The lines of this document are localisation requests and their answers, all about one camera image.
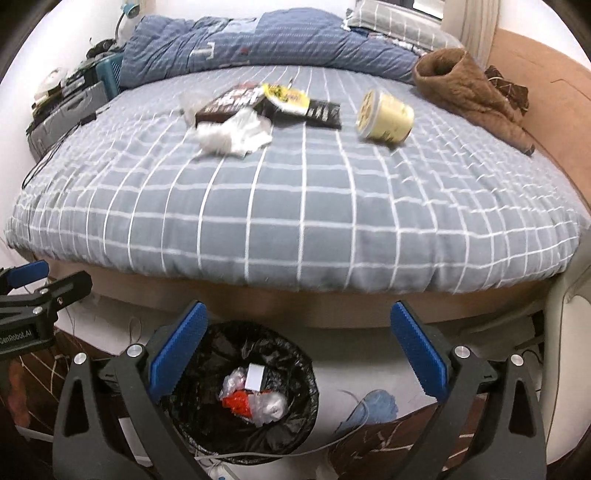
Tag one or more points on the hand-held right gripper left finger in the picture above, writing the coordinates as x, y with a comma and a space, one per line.
178, 355

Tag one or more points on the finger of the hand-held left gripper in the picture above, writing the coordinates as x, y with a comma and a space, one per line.
27, 274
69, 286

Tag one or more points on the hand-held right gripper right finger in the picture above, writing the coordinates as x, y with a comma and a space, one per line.
420, 350

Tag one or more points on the clear plastic bag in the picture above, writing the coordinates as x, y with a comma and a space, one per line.
233, 381

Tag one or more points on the red plastic bag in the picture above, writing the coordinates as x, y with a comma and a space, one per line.
235, 404

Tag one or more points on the small white cardboard box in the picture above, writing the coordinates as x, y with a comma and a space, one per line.
254, 377

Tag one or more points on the black lined trash bin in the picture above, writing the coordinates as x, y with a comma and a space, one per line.
281, 350

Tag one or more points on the white tissue paper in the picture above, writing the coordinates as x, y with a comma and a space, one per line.
231, 136

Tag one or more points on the pale yellow plastic cup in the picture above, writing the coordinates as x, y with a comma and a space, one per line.
388, 117

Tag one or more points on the dark brown snack box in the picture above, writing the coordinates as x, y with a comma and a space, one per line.
231, 101

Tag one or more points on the black packet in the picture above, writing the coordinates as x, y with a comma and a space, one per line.
323, 113

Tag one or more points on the yellow and white snack packet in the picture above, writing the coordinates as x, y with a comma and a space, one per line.
286, 97

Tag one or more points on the blue cloth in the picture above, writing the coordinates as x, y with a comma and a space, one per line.
376, 408

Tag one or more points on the dark brown patterned rug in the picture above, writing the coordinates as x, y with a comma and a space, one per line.
392, 443

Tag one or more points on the white power strip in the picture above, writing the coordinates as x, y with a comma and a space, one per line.
221, 473

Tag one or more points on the cream furniture panel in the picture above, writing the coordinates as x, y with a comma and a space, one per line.
570, 369

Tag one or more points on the grey suitcase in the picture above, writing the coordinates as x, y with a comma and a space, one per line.
69, 110

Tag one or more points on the white plastic object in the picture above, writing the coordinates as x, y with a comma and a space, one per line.
50, 83

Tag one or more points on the teal plastic crate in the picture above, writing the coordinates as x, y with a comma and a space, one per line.
111, 76

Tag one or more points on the clear plastic wrapper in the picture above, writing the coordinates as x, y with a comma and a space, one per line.
191, 104

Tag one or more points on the brown fleece garment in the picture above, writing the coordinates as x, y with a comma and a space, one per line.
461, 87

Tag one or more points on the wooden headboard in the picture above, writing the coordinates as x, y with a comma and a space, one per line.
554, 115

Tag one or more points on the dark patterned cloth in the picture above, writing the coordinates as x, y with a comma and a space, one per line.
512, 92

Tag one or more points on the teal desk lamp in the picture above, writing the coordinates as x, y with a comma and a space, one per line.
129, 8

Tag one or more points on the blue striped quilt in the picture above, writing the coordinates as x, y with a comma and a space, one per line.
277, 41

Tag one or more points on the beige curtain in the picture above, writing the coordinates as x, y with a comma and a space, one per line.
471, 27

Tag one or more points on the grey checked pillow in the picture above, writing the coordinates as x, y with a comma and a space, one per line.
401, 23

